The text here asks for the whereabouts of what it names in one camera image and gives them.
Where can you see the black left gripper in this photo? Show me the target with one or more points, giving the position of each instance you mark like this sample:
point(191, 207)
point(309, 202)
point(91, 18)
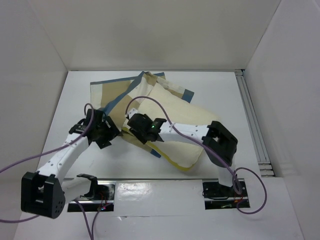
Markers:
point(112, 132)

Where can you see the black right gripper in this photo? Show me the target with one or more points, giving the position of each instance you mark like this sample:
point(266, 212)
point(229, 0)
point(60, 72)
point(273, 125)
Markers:
point(135, 122)

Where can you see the blue beige patchwork pillowcase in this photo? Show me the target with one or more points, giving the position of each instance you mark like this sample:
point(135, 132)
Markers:
point(113, 96)

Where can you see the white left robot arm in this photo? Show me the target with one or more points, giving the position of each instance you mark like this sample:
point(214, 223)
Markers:
point(45, 192)

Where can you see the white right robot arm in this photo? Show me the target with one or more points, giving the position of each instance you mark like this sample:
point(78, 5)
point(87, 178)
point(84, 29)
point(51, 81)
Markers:
point(219, 144)

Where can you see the aluminium rail front edge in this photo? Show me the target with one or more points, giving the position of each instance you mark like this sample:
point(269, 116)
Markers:
point(154, 179)

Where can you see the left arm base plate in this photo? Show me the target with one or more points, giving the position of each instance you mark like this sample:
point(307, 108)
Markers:
point(103, 200)

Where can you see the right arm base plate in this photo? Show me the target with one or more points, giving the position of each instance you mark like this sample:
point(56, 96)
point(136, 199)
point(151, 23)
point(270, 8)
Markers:
point(220, 197)

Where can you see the aluminium rail right side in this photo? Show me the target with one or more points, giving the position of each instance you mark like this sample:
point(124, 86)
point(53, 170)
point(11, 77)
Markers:
point(263, 160)

